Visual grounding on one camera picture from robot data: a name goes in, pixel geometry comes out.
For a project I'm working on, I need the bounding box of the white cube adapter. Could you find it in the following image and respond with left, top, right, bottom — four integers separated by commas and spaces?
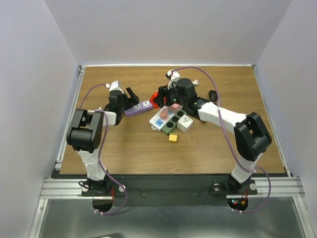
177, 115, 193, 133

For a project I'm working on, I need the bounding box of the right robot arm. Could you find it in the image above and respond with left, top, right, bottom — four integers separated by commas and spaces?
151, 78, 272, 193

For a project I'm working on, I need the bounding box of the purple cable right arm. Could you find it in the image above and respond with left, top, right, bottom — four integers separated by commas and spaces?
173, 66, 271, 214

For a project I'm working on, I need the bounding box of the black power cord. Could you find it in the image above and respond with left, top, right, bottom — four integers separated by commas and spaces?
208, 89, 221, 104

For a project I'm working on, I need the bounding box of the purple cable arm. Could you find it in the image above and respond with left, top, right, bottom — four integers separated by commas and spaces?
173, 66, 271, 214
80, 84, 127, 216

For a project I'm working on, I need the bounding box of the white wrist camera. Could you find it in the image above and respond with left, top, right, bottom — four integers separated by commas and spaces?
105, 80, 123, 93
165, 70, 180, 90

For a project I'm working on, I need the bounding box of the aluminium table edge rail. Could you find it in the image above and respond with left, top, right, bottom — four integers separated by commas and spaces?
54, 65, 86, 170

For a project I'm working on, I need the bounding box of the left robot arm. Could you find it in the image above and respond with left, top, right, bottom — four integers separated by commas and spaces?
66, 86, 139, 195

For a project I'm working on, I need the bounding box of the green power strip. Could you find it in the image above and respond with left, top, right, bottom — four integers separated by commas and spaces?
161, 108, 187, 135

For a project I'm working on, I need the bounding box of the pink orange charger cube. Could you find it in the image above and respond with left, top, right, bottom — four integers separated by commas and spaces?
159, 109, 168, 120

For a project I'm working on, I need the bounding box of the pink cube socket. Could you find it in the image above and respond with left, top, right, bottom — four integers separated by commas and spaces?
168, 104, 182, 114

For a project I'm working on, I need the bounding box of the white multicolour power strip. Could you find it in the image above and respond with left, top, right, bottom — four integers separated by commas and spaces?
149, 104, 182, 131

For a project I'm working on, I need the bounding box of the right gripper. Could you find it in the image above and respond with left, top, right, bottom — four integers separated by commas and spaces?
152, 80, 187, 108

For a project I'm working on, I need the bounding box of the yellow green charger plug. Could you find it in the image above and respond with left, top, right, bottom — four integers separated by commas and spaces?
168, 132, 178, 143

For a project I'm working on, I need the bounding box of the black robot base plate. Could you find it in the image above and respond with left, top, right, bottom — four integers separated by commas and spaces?
79, 174, 258, 207

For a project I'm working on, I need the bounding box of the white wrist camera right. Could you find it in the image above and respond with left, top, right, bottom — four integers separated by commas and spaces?
165, 70, 180, 90

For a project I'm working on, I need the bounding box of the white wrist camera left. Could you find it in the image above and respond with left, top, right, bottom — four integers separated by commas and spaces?
105, 80, 123, 93

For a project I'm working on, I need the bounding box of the purple power strip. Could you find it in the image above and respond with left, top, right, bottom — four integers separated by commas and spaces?
124, 100, 154, 117

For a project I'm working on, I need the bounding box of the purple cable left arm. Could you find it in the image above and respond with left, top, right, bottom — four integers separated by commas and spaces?
80, 84, 127, 216

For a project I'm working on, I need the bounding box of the red cube socket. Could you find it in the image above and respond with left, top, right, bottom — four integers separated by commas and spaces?
150, 92, 159, 109

